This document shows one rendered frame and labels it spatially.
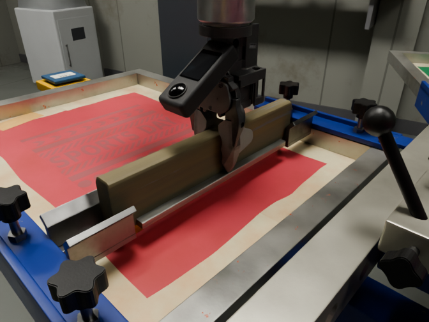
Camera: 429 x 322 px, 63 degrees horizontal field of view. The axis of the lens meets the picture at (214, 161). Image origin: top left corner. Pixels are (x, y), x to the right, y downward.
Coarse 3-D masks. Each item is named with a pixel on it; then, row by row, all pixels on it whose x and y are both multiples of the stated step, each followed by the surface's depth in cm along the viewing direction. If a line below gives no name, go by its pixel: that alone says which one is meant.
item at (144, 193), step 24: (264, 120) 59; (288, 120) 64; (192, 144) 48; (216, 144) 51; (264, 144) 61; (120, 168) 42; (144, 168) 43; (168, 168) 45; (192, 168) 49; (216, 168) 53; (120, 192) 41; (144, 192) 44; (168, 192) 47
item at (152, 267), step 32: (32, 128) 78; (32, 160) 66; (64, 192) 56; (160, 224) 50; (192, 224) 50; (224, 224) 50; (128, 256) 44; (160, 256) 44; (192, 256) 44; (160, 288) 40
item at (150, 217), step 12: (276, 144) 63; (252, 156) 59; (264, 156) 60; (240, 168) 56; (216, 180) 52; (192, 192) 49; (204, 192) 51; (168, 204) 47; (180, 204) 48; (144, 216) 45; (156, 216) 45
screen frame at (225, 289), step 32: (32, 96) 87; (64, 96) 92; (384, 160) 59; (320, 192) 50; (352, 192) 51; (288, 224) 44; (320, 224) 45; (256, 256) 39; (288, 256) 40; (224, 288) 35; (256, 288) 37; (160, 320) 32; (192, 320) 32; (224, 320) 34
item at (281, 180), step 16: (128, 96) 97; (144, 96) 97; (80, 112) 87; (96, 112) 87; (160, 112) 87; (272, 160) 66; (288, 160) 66; (304, 160) 66; (240, 176) 61; (256, 176) 61; (272, 176) 61; (288, 176) 61; (304, 176) 61; (224, 192) 56; (240, 192) 56; (256, 192) 56; (272, 192) 56; (288, 192) 56; (256, 208) 53
